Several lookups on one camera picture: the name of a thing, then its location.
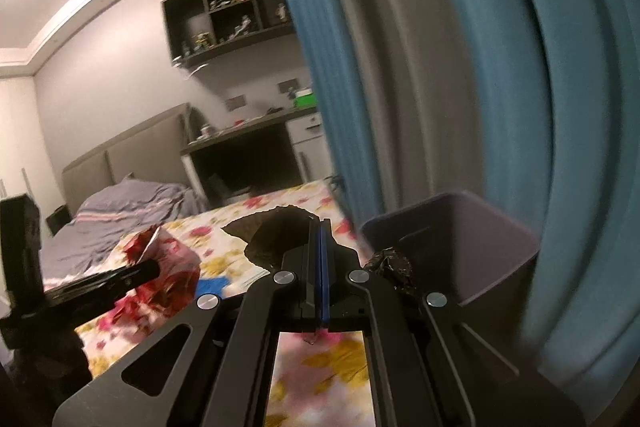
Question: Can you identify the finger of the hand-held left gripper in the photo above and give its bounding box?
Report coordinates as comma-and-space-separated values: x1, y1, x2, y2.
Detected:
44, 258, 162, 308

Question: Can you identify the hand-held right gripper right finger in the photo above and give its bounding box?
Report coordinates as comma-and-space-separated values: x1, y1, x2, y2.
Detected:
320, 221, 586, 427

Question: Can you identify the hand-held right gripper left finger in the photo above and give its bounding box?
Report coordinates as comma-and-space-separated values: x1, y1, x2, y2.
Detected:
52, 218, 321, 427

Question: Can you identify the black plastic bag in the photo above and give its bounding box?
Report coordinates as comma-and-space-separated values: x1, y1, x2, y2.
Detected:
364, 246, 416, 298
222, 204, 321, 270

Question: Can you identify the red plastic bag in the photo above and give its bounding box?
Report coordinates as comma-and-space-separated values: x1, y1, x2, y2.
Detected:
112, 227, 202, 323

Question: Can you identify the blue foam net sleeve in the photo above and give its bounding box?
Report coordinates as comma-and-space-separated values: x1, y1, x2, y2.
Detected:
196, 278, 231, 295

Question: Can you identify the grey plastic bin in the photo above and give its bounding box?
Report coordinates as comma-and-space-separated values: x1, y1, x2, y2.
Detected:
361, 190, 543, 338

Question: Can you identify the flat black plastic bag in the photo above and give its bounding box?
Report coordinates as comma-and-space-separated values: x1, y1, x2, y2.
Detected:
222, 204, 321, 270

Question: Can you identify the black bedside stand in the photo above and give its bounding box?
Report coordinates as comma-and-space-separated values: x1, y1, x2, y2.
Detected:
46, 205, 71, 237

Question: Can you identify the grey striped duvet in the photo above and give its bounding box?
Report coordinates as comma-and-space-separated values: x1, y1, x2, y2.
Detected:
42, 174, 208, 280

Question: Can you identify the grey padded headboard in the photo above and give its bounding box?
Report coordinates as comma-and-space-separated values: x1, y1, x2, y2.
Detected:
61, 103, 193, 215

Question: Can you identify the white drawer unit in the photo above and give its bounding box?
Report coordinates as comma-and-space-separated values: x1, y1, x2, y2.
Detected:
286, 113, 333, 185

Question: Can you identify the dark desk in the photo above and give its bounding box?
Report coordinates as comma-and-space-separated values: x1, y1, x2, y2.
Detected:
180, 107, 321, 208

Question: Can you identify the blue and grey curtain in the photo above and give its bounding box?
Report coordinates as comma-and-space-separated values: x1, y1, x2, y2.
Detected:
262, 0, 640, 358

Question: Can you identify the group of small figurines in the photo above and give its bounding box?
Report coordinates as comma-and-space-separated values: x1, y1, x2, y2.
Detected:
180, 0, 291, 58

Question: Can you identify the white cable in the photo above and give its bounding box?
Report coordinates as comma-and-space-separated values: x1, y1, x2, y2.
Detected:
172, 59, 211, 80

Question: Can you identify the dark wall shelf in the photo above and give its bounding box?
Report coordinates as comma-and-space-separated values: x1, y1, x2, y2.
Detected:
161, 0, 296, 68

